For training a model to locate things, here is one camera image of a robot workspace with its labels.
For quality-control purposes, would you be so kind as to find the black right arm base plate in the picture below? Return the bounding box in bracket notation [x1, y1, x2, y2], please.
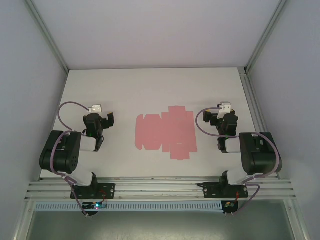
[197, 181, 250, 200]

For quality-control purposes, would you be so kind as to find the aluminium frame leg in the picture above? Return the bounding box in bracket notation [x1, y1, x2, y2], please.
[12, 199, 36, 240]
[284, 199, 310, 240]

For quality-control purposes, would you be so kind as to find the aluminium table side rail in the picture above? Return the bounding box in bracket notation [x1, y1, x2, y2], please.
[238, 67, 283, 180]

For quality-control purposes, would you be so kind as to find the aluminium frame post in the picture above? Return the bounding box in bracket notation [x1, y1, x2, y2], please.
[24, 0, 70, 73]
[243, 0, 289, 75]

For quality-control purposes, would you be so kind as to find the circuit board with green light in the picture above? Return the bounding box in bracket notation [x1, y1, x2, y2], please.
[81, 201, 108, 211]

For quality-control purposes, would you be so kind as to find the white slotted cable duct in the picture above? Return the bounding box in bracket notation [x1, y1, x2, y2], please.
[34, 201, 224, 212]

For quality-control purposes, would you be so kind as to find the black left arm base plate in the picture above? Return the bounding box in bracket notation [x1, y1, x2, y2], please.
[69, 182, 116, 200]

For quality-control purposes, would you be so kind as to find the aluminium mounting rail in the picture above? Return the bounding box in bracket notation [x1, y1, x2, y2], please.
[24, 176, 298, 201]

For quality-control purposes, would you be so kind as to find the pink paper box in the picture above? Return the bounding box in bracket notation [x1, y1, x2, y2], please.
[134, 105, 198, 161]

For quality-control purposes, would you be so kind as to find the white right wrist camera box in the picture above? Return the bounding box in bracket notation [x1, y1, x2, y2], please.
[216, 100, 232, 120]

